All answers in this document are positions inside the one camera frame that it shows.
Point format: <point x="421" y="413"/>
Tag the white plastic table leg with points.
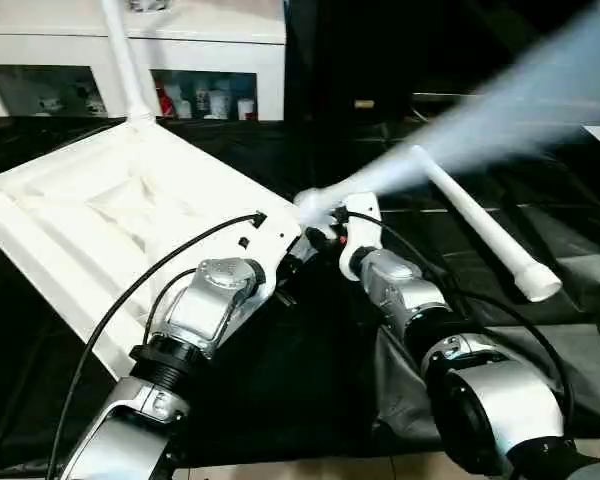
<point x="125" y="60"/>
<point x="481" y="220"/>
<point x="360" y="180"/>

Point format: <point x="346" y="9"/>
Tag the white plastic table top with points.
<point x="105" y="225"/>

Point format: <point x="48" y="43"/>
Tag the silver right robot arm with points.
<point x="405" y="285"/>

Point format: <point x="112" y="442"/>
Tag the black work mat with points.
<point x="305" y="375"/>

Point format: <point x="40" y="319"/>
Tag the small gold label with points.
<point x="364" y="104"/>

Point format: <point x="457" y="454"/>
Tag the small white cup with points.
<point x="245" y="107"/>

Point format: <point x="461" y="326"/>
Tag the red bottle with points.
<point x="166" y="102"/>

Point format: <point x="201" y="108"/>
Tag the black cabinet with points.
<point x="430" y="50"/>

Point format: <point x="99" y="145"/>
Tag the white glass-door cabinet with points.
<point x="205" y="50"/>

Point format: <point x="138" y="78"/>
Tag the clear glass ornament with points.
<point x="150" y="4"/>

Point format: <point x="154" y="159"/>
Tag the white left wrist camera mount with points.
<point x="275" y="250"/>

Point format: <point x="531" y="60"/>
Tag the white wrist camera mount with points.
<point x="362" y="215"/>
<point x="275" y="250"/>

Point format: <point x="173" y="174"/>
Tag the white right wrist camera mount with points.
<point x="362" y="215"/>

